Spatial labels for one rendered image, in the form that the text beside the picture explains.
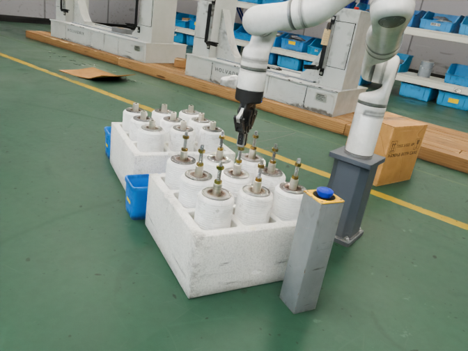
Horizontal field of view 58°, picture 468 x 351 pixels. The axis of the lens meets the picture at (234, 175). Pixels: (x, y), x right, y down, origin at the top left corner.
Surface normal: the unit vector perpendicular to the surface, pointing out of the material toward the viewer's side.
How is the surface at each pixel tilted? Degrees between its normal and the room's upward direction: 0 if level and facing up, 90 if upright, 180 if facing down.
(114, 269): 0
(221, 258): 90
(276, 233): 90
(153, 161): 90
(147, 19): 90
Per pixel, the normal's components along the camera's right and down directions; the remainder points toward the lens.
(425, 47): -0.60, 0.21
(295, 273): -0.88, 0.04
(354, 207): 0.13, 0.38
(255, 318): 0.14, -0.92
